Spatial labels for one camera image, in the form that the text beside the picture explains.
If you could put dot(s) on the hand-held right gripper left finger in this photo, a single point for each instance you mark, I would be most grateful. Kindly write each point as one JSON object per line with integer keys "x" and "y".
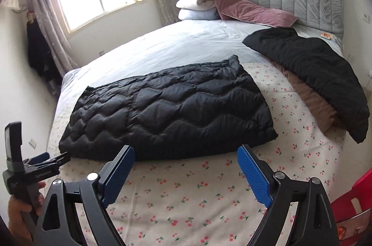
{"x": 116, "y": 176}

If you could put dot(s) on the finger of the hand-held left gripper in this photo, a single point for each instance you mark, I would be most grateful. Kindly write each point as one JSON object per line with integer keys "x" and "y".
{"x": 58, "y": 159}
{"x": 39, "y": 158}

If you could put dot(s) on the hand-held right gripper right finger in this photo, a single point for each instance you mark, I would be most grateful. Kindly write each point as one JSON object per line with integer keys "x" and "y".
{"x": 254, "y": 176}

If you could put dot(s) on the black puffer jacket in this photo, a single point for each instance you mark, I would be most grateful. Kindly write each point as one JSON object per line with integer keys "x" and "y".
{"x": 174, "y": 112}

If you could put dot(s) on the dark hanging clothes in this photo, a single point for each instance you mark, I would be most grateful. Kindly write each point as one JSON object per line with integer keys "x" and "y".
{"x": 39, "y": 54}

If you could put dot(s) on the person's left hand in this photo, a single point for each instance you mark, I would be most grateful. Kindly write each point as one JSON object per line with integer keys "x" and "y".
{"x": 17, "y": 217}

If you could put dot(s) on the cherry print blanket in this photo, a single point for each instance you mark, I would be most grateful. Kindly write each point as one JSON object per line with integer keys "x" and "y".
{"x": 290, "y": 106}

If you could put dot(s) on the brown garment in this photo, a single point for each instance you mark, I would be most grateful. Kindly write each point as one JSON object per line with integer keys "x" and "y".
{"x": 311, "y": 100}

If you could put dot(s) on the red plastic chair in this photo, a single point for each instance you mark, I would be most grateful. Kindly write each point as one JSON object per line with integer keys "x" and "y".
{"x": 354, "y": 199}

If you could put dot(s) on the black quilted coat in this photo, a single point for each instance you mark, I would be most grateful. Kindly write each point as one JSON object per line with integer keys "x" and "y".
{"x": 314, "y": 60}

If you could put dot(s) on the large bed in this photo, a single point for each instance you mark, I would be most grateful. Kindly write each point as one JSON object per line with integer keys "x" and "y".
{"x": 174, "y": 39}

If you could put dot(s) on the small floral cloth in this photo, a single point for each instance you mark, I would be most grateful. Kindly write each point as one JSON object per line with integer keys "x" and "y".
{"x": 326, "y": 36}

